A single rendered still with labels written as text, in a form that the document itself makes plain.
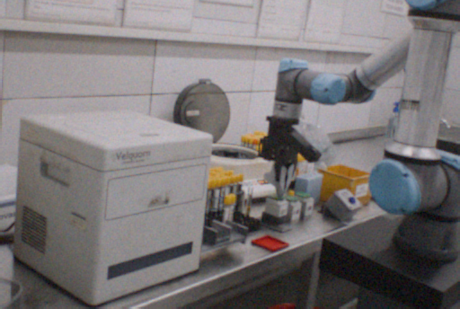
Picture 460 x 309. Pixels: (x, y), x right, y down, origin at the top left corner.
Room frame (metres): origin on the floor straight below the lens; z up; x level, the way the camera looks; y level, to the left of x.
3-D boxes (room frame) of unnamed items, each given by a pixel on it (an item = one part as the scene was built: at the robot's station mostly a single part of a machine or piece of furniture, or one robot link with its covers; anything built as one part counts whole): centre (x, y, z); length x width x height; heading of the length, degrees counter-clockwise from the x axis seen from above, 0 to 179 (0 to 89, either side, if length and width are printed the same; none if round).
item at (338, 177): (1.85, -0.38, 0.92); 0.13 x 0.13 x 0.10; 48
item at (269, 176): (1.54, -0.13, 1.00); 0.06 x 0.03 x 0.09; 53
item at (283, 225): (1.54, -0.15, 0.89); 0.09 x 0.05 x 0.04; 53
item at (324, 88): (1.48, -0.22, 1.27); 0.11 x 0.11 x 0.08; 39
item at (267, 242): (1.40, -0.13, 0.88); 0.07 x 0.07 x 0.01; 51
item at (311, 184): (1.74, -0.25, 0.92); 0.10 x 0.07 x 0.10; 147
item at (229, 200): (1.46, -0.02, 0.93); 0.17 x 0.09 x 0.11; 141
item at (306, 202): (1.64, -0.23, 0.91); 0.05 x 0.04 x 0.07; 51
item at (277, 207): (1.54, -0.15, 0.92); 0.05 x 0.04 x 0.06; 53
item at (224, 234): (1.27, 0.02, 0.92); 0.21 x 0.07 x 0.05; 141
